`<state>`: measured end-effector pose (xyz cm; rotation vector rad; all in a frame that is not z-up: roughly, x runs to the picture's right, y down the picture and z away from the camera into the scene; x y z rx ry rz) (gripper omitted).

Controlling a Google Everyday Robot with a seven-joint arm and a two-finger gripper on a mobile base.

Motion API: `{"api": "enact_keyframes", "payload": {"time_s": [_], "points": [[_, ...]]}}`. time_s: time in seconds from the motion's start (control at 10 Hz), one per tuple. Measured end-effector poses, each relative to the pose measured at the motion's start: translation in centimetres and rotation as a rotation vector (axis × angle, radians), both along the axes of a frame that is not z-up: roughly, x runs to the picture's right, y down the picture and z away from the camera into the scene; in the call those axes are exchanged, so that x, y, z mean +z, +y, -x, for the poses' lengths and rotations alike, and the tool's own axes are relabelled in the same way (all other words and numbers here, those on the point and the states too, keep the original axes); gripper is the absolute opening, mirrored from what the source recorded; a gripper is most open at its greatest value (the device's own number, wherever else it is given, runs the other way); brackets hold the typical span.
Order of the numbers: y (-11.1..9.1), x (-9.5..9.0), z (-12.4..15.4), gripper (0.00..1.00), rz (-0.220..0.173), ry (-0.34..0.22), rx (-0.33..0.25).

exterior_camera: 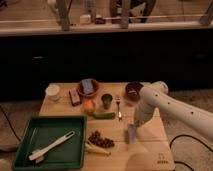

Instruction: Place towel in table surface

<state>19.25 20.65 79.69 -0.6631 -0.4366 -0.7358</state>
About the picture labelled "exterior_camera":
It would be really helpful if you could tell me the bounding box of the white cup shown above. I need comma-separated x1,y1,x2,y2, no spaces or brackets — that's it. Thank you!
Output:
45,84,60,101

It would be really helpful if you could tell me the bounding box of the brown bread slice toy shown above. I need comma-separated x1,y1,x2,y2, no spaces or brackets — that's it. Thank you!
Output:
69,89,81,106

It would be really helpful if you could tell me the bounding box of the blue sponge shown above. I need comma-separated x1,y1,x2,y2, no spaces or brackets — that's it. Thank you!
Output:
82,79,93,94

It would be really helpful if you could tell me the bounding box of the orange fruit toy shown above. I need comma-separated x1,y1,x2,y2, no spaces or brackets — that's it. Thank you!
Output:
83,99,95,114

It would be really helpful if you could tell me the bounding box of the bunch of dark grapes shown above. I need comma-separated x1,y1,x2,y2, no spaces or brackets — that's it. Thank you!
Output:
88,131,115,148

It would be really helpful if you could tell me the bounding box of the black cable left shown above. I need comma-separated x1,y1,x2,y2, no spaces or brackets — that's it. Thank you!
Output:
0,105,22,154

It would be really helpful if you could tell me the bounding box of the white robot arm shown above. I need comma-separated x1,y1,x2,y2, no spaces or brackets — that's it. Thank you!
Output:
134,81,213,142

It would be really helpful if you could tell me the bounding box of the yellow banana toy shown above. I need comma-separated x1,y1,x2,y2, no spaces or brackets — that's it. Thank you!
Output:
85,142,110,155

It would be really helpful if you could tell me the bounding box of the dark red bowl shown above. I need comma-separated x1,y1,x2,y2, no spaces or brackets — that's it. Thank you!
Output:
125,82,143,101

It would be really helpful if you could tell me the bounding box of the green plastic tray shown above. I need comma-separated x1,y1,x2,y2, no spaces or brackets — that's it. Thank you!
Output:
12,116,87,171

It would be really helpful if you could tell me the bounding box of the black cable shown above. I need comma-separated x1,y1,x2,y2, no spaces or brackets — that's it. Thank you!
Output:
169,133,213,171
0,105,22,154

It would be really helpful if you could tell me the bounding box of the silver fork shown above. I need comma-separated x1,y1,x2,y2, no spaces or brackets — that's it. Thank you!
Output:
115,95,122,122

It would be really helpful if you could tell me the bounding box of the light blue towel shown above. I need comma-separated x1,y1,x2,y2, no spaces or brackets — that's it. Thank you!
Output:
128,124,137,143

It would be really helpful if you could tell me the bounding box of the green cucumber toy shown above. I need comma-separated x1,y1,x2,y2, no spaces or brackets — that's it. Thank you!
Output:
93,113,116,119

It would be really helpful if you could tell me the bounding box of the small metal cup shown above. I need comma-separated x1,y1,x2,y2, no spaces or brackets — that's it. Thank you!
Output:
101,94,113,109

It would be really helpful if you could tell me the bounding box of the black cable right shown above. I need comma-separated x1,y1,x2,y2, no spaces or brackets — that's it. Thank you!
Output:
169,133,213,171

